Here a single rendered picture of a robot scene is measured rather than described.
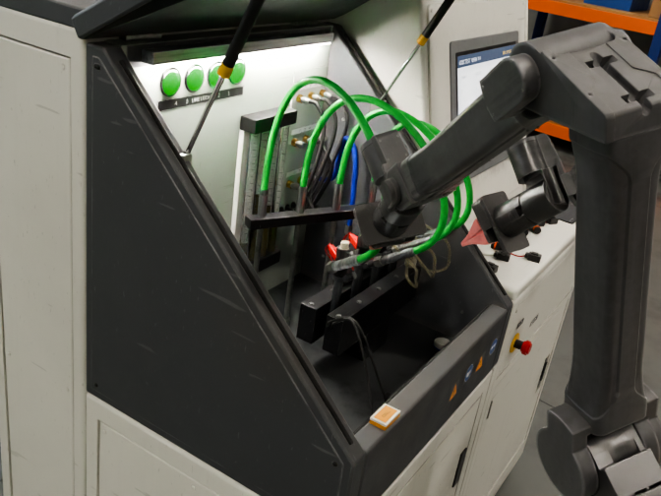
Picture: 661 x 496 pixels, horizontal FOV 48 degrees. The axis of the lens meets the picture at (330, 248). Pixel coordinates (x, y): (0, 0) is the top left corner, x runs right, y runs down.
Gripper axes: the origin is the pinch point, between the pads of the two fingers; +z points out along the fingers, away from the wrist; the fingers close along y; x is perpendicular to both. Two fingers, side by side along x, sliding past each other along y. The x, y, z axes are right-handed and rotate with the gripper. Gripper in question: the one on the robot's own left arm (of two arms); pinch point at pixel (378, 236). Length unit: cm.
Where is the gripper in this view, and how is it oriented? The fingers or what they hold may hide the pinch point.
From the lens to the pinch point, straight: 123.3
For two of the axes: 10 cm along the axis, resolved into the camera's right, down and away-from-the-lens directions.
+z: -1.5, 2.7, 9.5
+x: 2.5, 9.4, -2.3
